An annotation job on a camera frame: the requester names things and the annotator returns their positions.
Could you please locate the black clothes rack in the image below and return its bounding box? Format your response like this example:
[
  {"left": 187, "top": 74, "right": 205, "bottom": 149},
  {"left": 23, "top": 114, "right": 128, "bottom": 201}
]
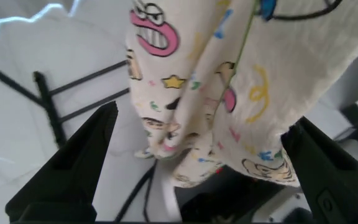
[{"left": 0, "top": 57, "right": 130, "bottom": 147}]

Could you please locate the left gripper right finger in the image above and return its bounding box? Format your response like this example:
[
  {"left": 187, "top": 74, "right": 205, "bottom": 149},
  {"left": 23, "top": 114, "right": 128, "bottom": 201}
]
[{"left": 280, "top": 116, "right": 358, "bottom": 223}]

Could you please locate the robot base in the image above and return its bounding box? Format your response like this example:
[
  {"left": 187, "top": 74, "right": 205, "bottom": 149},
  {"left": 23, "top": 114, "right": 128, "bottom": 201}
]
[{"left": 174, "top": 104, "right": 358, "bottom": 223}]

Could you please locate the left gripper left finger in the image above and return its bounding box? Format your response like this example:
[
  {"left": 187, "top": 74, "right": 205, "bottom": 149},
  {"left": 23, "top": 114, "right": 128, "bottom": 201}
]
[{"left": 4, "top": 101, "right": 119, "bottom": 223}]

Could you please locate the black cable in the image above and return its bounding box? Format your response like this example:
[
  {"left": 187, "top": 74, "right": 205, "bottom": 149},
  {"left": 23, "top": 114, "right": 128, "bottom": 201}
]
[{"left": 113, "top": 160, "right": 158, "bottom": 223}]

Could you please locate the cream printed garment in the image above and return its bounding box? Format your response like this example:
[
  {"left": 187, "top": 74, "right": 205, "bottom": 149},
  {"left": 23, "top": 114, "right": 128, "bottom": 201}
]
[{"left": 125, "top": 0, "right": 358, "bottom": 189}]

